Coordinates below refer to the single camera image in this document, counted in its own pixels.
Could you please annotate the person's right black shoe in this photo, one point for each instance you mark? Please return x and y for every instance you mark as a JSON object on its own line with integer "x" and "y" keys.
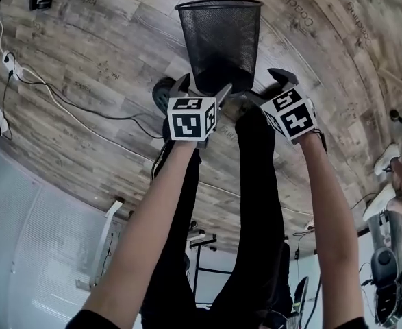
{"x": 247, "y": 105}

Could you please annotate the light wooden desk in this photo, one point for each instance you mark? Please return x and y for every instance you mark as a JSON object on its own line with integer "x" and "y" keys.
{"x": 399, "y": 82}

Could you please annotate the person's left leg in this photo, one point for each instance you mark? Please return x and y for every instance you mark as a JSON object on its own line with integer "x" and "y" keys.
{"x": 187, "y": 218}

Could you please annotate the person's left black shoe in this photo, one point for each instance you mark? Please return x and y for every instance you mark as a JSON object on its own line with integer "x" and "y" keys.
{"x": 161, "y": 94}

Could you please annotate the white power strip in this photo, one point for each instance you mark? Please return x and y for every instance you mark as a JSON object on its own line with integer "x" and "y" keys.
{"x": 10, "y": 63}

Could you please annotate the black wire mesh wastebasket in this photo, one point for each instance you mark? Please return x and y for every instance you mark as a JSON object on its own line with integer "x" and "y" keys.
{"x": 221, "y": 39}

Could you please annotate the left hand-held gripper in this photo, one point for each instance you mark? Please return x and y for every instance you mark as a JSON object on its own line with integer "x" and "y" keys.
{"x": 187, "y": 122}

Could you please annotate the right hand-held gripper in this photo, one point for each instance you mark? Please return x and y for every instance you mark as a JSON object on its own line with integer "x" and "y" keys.
{"x": 289, "y": 118}

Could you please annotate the person's black shirt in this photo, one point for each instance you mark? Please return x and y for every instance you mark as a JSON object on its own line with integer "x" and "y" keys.
{"x": 87, "y": 320}

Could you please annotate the person's right leg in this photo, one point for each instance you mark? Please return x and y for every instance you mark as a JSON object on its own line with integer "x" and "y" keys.
{"x": 255, "y": 183}

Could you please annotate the white window blinds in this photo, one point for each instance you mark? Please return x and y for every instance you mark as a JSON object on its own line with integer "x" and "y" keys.
{"x": 33, "y": 252}

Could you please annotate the person's left forearm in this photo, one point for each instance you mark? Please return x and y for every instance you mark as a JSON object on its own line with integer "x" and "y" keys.
{"x": 146, "y": 218}

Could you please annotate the person's leg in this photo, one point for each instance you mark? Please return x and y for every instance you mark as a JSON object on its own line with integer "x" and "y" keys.
{"x": 255, "y": 183}
{"x": 187, "y": 218}

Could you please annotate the person's black shoe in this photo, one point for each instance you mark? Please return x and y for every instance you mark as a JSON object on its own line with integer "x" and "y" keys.
{"x": 247, "y": 105}
{"x": 161, "y": 94}

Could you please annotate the white metal stand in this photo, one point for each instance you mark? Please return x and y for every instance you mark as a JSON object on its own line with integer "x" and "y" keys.
{"x": 110, "y": 218}

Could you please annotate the black metal frame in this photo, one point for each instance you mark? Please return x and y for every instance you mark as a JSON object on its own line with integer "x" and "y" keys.
{"x": 197, "y": 269}

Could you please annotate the person's right forearm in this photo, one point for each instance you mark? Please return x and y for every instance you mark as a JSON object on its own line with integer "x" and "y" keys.
{"x": 327, "y": 218}

